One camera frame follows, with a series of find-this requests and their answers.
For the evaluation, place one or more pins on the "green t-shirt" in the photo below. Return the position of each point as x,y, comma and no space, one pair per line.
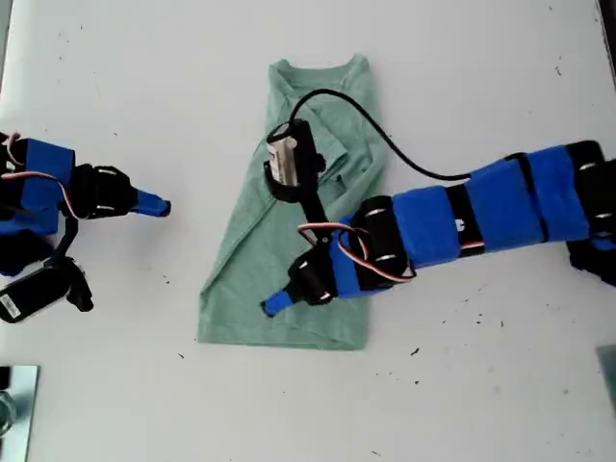
250,269

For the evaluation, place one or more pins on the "large steel plate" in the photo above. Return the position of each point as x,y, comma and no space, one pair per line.
21,414

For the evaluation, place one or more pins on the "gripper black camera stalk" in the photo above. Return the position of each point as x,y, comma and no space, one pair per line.
315,216
67,236

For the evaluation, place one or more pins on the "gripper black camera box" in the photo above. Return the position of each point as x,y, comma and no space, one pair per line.
298,154
33,289

